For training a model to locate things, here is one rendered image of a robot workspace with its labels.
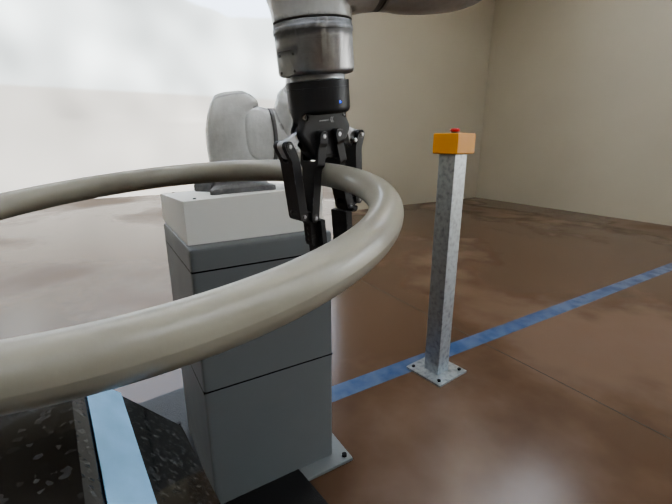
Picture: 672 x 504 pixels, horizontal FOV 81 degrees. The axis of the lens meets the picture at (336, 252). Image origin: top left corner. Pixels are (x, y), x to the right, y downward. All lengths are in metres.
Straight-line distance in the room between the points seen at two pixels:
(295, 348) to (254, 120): 0.66
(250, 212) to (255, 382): 0.49
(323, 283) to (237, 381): 0.99
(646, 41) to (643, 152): 1.38
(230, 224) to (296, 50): 0.66
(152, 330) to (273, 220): 0.93
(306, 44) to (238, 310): 0.34
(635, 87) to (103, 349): 6.76
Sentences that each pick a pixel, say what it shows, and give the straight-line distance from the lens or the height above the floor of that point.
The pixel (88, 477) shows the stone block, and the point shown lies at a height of 0.85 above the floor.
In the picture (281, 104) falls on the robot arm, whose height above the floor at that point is 1.15.
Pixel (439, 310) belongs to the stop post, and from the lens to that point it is 1.82.
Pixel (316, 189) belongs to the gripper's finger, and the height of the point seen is 0.99.
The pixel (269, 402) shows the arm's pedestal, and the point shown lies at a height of 0.30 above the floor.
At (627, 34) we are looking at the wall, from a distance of 6.99.
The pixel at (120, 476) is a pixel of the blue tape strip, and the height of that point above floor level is 0.83.
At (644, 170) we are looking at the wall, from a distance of 6.67.
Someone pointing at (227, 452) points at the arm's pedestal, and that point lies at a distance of 1.31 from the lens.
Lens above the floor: 1.05
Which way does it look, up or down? 16 degrees down
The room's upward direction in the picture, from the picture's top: straight up
